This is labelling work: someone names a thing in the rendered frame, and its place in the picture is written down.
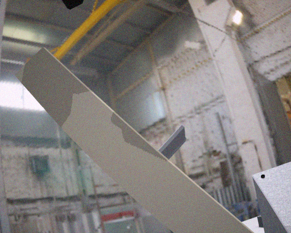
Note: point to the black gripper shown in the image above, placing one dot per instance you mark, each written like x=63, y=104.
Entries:
x=72, y=3

